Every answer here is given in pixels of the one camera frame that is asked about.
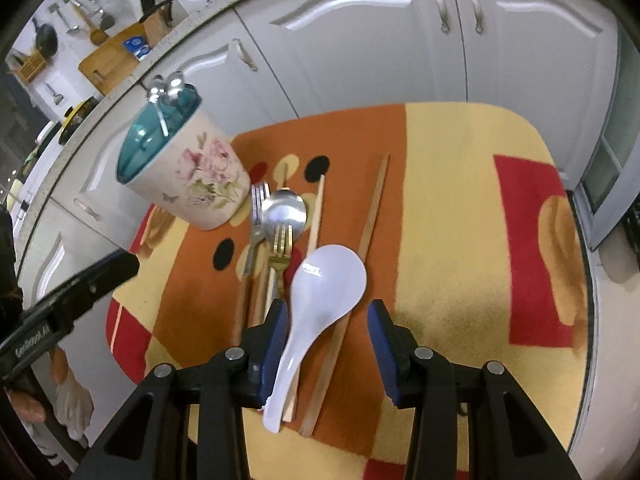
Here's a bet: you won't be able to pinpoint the gold fork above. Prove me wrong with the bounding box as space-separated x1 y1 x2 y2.
266 223 293 311

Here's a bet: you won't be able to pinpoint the white plastic rice spoon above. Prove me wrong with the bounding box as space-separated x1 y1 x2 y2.
262 244 351 434

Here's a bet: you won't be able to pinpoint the steel fork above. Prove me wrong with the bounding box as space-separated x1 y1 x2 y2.
230 181 271 348

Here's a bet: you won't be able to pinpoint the small steel spoon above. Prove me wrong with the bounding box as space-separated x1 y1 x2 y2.
146 75 169 138

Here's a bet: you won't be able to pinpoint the large steel spoon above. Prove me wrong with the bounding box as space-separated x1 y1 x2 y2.
165 70 186 106

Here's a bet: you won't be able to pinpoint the white kitchen cabinets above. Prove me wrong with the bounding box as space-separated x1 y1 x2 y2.
15 0 620 302

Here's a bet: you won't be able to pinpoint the white gloved hand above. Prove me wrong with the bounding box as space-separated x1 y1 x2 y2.
8 347 94 442

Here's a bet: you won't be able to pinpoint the light wooden chopstick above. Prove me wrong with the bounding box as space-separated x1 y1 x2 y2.
281 174 326 422

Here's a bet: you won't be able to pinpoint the floral utensil holder teal insert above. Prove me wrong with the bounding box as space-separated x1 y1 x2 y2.
116 84 250 231

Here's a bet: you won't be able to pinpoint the wooden cutting board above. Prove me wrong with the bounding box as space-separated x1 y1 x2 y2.
78 12 174 96

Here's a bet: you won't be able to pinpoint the colourful fleece table mat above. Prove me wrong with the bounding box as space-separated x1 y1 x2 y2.
105 102 590 480

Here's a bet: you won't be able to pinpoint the steel spoon far right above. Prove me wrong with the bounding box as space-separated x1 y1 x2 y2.
260 188 307 243

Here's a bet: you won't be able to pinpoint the dark wooden chopstick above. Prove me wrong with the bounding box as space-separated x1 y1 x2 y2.
298 154 390 438

